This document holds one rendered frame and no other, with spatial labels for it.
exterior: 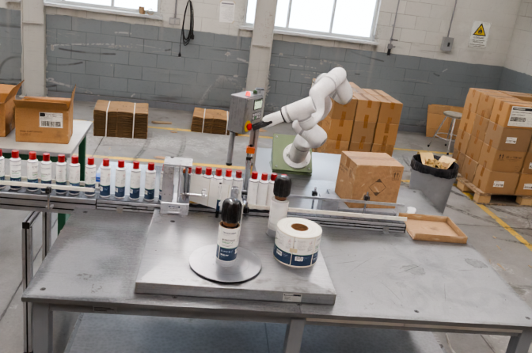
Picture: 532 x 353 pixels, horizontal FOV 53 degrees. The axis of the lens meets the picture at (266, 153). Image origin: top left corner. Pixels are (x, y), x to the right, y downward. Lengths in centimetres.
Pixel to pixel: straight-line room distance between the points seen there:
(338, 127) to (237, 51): 252
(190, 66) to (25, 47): 230
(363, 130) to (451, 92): 310
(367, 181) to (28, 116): 229
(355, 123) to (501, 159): 160
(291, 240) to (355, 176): 89
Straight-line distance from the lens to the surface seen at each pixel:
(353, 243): 280
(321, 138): 327
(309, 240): 233
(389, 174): 318
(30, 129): 399
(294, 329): 227
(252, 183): 280
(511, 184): 645
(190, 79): 814
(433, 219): 330
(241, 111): 270
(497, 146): 618
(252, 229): 264
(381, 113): 628
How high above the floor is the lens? 205
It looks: 18 degrees down
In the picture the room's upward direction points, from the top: 8 degrees clockwise
